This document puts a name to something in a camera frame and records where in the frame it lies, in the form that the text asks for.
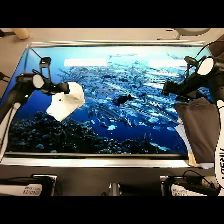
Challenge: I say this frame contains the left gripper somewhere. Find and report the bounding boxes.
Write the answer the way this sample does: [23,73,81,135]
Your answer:
[49,81,71,97]

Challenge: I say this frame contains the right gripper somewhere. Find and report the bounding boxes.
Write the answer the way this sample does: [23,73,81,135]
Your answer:
[161,79,184,98]

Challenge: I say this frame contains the white T-shirt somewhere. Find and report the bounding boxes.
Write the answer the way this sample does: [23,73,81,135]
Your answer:
[45,81,86,123]

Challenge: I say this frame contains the dark grey garment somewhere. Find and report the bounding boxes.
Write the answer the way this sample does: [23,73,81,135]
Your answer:
[174,97,221,165]

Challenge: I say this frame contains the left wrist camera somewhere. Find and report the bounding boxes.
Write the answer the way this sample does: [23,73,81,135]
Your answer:
[38,56,53,82]

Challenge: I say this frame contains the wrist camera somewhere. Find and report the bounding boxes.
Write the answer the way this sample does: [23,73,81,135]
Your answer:
[183,55,200,72]
[38,56,53,82]

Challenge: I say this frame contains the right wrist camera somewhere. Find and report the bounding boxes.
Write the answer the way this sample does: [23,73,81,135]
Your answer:
[183,55,200,72]

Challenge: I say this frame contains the silver frame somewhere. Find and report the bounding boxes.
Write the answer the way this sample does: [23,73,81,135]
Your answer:
[0,39,224,197]

